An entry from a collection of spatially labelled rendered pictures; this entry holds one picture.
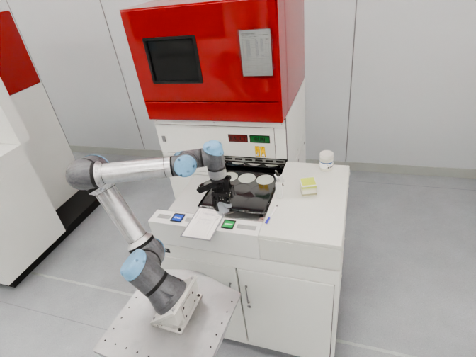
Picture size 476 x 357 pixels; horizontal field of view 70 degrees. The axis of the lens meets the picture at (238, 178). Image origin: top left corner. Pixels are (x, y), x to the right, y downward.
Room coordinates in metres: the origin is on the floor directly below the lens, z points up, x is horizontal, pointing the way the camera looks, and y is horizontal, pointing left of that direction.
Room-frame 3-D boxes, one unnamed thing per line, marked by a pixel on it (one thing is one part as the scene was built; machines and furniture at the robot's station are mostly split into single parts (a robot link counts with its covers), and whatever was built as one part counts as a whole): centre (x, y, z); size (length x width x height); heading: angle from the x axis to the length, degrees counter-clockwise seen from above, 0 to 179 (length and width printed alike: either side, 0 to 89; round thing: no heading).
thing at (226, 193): (1.19, 0.07, 1.16); 0.09 x 0.08 x 0.12; 68
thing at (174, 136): (1.83, 0.08, 1.02); 0.82 x 0.03 x 0.40; 68
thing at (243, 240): (1.23, 0.19, 0.89); 0.55 x 0.09 x 0.14; 68
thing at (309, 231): (1.31, -0.33, 0.89); 0.62 x 0.35 x 0.14; 158
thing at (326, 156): (1.53, -0.48, 1.01); 0.07 x 0.07 x 0.10
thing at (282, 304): (1.42, -0.05, 0.41); 0.97 x 0.64 x 0.82; 68
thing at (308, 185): (1.34, -0.33, 1.00); 0.07 x 0.07 x 0.07; 86
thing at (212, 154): (1.19, 0.08, 1.32); 0.09 x 0.08 x 0.11; 91
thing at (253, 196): (1.54, -0.01, 0.90); 0.34 x 0.34 x 0.01; 68
